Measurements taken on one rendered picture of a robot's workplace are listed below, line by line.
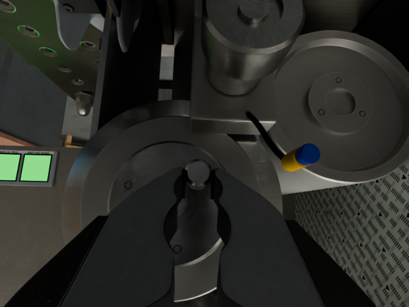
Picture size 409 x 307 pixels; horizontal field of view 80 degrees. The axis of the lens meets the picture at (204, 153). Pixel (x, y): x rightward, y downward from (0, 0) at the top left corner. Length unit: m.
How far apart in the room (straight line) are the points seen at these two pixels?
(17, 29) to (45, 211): 0.32
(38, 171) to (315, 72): 0.51
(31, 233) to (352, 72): 0.56
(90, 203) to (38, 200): 0.41
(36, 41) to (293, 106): 0.37
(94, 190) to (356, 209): 0.24
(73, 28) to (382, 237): 0.30
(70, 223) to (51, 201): 0.38
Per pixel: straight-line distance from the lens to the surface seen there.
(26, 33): 0.44
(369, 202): 0.28
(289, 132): 0.19
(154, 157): 0.15
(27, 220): 0.59
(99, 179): 0.17
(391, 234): 0.26
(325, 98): 0.21
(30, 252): 0.59
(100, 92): 0.21
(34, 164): 0.59
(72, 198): 0.19
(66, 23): 0.22
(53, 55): 0.47
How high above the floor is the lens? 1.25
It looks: 12 degrees down
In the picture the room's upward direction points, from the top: 179 degrees counter-clockwise
